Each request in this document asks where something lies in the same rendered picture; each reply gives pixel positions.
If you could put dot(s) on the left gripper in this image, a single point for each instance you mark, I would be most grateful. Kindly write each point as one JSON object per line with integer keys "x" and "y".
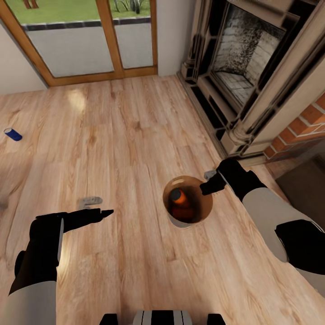
{"x": 88, "y": 216}

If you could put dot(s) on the robot trunk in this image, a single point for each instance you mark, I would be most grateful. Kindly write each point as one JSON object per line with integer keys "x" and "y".
{"x": 162, "y": 317}

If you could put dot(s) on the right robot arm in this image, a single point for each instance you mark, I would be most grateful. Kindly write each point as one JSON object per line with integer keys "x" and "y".
{"x": 290, "y": 235}

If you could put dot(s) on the trash can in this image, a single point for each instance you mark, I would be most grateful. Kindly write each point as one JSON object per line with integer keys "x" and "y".
{"x": 202, "y": 204}

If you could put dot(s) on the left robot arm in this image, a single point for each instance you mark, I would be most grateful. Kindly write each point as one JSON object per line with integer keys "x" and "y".
{"x": 32, "y": 298}

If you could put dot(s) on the wood fireplace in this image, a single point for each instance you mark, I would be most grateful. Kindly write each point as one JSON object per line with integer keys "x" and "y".
{"x": 253, "y": 67}

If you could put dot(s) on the door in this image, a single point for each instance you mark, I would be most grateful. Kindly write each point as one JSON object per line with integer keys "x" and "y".
{"x": 80, "y": 41}

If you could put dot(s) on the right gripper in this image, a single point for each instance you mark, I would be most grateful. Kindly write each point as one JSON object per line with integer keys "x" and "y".
{"x": 210, "y": 187}

